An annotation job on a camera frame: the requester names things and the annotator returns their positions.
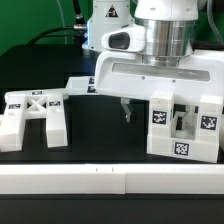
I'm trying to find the white front rail wall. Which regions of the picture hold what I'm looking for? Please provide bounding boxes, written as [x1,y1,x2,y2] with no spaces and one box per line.
[0,164,224,194]

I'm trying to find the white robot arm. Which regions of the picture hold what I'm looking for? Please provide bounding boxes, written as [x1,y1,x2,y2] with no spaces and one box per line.
[84,0,224,132]

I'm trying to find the black cable on base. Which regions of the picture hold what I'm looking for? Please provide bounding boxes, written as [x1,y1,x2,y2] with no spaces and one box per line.
[27,0,88,46]

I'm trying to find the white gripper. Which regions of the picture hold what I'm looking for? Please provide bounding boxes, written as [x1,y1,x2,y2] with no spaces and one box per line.
[95,50,224,131]

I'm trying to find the white chair back part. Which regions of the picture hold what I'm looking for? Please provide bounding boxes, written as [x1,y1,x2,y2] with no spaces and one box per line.
[0,88,68,152]

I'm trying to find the white chair seat part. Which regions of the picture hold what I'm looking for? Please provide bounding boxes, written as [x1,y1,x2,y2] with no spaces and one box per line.
[147,114,219,163]

